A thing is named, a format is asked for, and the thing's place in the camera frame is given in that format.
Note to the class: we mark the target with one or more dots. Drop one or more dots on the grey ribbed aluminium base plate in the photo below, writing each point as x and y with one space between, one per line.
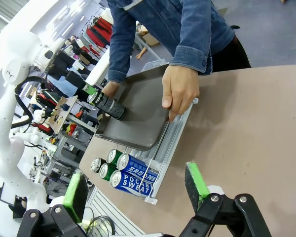
108 205

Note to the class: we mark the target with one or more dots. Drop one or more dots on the white side table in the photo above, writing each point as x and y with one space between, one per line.
98 69

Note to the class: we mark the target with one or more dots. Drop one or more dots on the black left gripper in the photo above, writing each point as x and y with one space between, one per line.
74 84

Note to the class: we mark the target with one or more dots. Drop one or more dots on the green Chilsung cider can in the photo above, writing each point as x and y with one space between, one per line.
112 156
104 170

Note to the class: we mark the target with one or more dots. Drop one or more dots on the person's right forearm denim sleeve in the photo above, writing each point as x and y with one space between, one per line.
118 66

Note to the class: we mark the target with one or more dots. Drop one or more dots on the blue Pocari Sweat can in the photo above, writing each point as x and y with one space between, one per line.
138 165
130 184

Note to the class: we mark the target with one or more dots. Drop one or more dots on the person's left hand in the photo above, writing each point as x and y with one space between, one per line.
180 86

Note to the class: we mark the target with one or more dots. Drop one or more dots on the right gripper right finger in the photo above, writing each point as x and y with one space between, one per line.
192 182

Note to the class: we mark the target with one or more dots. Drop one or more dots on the person's right hand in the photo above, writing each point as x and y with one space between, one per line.
109 89

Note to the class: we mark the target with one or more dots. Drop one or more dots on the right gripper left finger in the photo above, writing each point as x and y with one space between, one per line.
76 192

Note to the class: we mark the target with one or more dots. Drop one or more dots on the plywood board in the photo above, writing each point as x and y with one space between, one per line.
64 116

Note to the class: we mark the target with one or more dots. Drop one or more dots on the person in blue denim jacket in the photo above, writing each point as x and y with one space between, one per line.
162 19

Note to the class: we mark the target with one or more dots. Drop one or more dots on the dark brown serving tray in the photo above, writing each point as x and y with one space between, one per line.
138 111

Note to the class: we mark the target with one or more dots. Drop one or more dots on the black stand with white card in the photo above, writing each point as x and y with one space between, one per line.
8 192

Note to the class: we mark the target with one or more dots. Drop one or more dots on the grey metal workbench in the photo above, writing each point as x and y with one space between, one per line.
71 148

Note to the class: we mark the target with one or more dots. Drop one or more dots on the person's left forearm denim sleeve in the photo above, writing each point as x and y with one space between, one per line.
195 54

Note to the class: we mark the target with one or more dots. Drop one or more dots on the brown cardboard box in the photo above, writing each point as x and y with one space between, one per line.
150 38

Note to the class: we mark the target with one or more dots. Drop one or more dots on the clothes rack with red garments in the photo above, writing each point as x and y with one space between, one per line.
98 32

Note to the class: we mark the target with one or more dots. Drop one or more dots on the black Pepsi can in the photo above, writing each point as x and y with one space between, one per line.
96 164
111 107

